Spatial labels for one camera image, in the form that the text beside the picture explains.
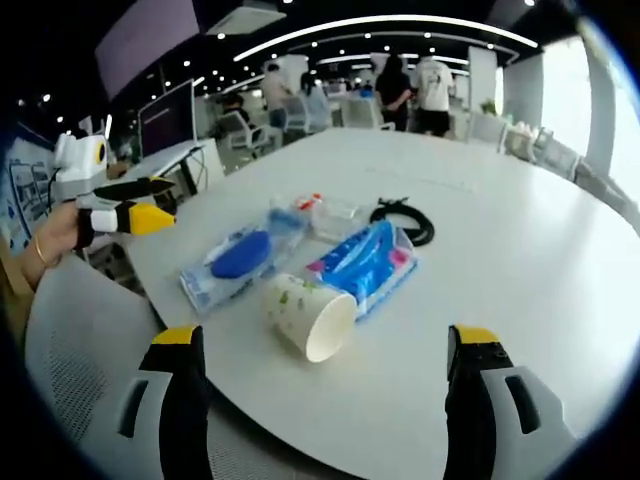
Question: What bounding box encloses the black cable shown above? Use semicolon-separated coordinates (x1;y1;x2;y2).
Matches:
369;196;435;246

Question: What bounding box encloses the small clear plastic packet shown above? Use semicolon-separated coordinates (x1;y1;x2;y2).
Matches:
310;198;374;244

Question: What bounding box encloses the computer monitor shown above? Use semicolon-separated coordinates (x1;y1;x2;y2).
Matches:
138;78;197;159

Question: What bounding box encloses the gold bracelet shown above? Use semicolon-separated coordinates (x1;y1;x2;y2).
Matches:
33;234;60;268

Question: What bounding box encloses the white side desk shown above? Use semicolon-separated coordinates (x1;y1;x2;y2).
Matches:
119;140;207;197

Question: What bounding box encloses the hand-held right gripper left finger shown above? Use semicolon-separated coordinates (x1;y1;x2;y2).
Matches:
115;324;212;480

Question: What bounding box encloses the wall poster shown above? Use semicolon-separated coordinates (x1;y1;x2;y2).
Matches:
2;124;57;256

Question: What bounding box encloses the blue tissue packet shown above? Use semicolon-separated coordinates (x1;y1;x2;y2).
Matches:
305;220;421;323

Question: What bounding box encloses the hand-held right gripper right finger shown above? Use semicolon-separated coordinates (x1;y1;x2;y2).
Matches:
443;324;577;480

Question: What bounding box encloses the white paper cup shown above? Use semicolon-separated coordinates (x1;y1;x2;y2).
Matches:
262;272;358;363

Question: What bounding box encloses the white mesh chair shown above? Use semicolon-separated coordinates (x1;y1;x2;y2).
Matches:
24;253;301;480

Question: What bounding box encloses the wall screen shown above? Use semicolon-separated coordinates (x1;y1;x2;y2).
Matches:
94;0;201;101

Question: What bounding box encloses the person's left hand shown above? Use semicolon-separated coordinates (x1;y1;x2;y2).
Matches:
29;202;82;289

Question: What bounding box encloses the white table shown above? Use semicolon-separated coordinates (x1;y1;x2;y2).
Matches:
119;127;640;480

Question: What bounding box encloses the white office chair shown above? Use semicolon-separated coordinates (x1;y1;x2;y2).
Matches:
219;110;274;157
344;96;385;129
279;94;321;136

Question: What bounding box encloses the wet wipes packet blue lid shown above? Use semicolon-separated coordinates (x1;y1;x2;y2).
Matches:
178;227;281;317

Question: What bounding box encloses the clear plastic bottle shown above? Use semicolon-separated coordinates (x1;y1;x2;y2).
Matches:
268;197;311;281

